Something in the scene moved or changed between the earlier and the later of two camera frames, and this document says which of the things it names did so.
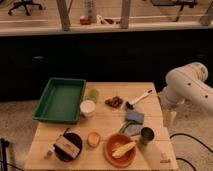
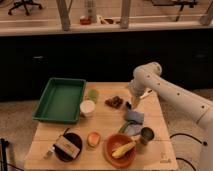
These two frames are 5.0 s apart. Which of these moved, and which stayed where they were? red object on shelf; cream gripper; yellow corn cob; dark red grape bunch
Moved: cream gripper
Stayed: yellow corn cob; red object on shelf; dark red grape bunch
